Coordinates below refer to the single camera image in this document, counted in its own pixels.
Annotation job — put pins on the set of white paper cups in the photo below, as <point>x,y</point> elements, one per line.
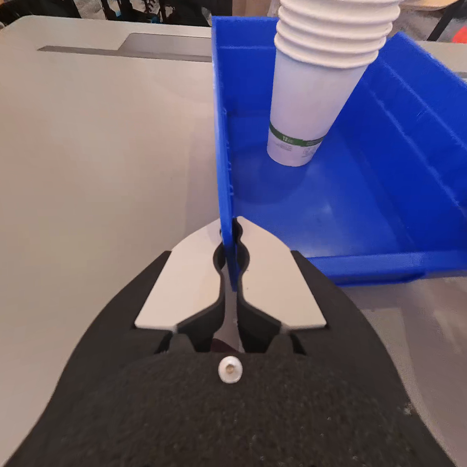
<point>310,102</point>

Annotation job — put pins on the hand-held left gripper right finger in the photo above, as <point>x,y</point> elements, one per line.
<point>281,288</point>

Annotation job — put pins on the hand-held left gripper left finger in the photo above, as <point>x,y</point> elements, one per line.
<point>178,288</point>

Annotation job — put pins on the tan cardboard box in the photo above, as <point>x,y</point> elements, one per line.
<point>255,7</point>

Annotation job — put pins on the red orange bag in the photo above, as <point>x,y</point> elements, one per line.
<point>461,37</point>

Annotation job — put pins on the blue plastic bin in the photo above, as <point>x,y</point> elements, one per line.
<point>365,219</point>

